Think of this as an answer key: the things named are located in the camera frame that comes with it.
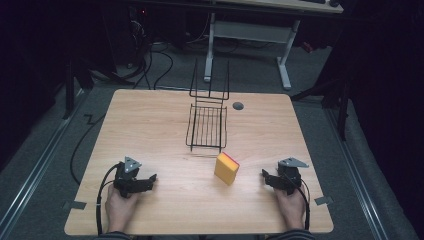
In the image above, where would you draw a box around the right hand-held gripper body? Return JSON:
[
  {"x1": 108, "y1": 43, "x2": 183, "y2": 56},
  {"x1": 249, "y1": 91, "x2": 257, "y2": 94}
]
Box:
[{"x1": 273, "y1": 157, "x2": 310, "y2": 196}]

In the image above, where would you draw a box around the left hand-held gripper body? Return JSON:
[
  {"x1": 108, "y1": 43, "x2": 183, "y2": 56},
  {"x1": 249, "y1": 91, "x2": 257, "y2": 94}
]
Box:
[{"x1": 112, "y1": 155, "x2": 150, "y2": 199}]

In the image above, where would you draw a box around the yellow box with red side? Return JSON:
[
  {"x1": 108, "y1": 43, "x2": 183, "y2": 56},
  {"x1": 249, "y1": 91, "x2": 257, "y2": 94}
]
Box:
[{"x1": 213, "y1": 151, "x2": 241, "y2": 187}]

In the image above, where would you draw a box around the black wire rack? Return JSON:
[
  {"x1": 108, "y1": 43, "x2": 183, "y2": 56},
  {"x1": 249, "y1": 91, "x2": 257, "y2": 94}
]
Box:
[{"x1": 185, "y1": 59, "x2": 231, "y2": 153}]

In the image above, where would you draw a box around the person's left hand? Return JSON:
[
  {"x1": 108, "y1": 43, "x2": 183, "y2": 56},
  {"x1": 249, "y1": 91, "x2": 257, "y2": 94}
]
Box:
[{"x1": 104, "y1": 184, "x2": 140, "y2": 234}]

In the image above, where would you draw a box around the person's right hand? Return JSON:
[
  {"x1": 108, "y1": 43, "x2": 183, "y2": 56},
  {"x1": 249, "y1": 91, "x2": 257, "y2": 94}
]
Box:
[{"x1": 273, "y1": 187, "x2": 307, "y2": 232}]

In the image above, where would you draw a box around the grey tape piece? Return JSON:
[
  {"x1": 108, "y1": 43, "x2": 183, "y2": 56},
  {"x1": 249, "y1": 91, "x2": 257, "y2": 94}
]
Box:
[
  {"x1": 313, "y1": 195, "x2": 335, "y2": 206},
  {"x1": 62, "y1": 200, "x2": 88, "y2": 211}
]

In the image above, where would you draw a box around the black metal stand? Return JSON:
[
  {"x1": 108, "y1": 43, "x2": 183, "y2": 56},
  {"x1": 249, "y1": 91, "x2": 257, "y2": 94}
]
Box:
[
  {"x1": 61, "y1": 58, "x2": 96, "y2": 121},
  {"x1": 289, "y1": 74, "x2": 351, "y2": 143}
]

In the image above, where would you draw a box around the white-legged desk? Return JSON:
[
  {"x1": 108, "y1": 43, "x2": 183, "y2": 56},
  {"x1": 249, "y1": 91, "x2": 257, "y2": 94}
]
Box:
[{"x1": 133, "y1": 0, "x2": 345, "y2": 92}]

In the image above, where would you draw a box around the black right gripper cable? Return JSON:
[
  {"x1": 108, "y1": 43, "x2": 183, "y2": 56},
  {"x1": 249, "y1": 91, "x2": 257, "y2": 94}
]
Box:
[{"x1": 289, "y1": 175, "x2": 312, "y2": 232}]

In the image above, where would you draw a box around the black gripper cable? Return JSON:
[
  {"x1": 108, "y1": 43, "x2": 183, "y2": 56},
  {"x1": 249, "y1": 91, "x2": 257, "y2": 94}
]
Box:
[
  {"x1": 289, "y1": 175, "x2": 312, "y2": 232},
  {"x1": 95, "y1": 162, "x2": 122, "y2": 236}
]

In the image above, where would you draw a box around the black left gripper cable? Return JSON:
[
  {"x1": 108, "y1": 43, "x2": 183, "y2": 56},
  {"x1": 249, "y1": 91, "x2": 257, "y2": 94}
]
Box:
[{"x1": 95, "y1": 162, "x2": 122, "y2": 236}]

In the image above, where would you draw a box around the black floor cable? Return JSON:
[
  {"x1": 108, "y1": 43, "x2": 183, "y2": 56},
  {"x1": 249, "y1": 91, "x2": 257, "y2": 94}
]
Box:
[{"x1": 69, "y1": 113, "x2": 108, "y2": 186}]

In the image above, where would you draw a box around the metal floor rail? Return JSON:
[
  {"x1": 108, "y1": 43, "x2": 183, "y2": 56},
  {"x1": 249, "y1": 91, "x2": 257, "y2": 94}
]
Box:
[
  {"x1": 324, "y1": 108, "x2": 391, "y2": 240},
  {"x1": 0, "y1": 89, "x2": 88, "y2": 238}
]

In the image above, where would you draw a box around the bundle of black cables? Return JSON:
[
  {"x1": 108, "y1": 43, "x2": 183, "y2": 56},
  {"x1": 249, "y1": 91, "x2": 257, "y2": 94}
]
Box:
[{"x1": 114, "y1": 8, "x2": 175, "y2": 91}]

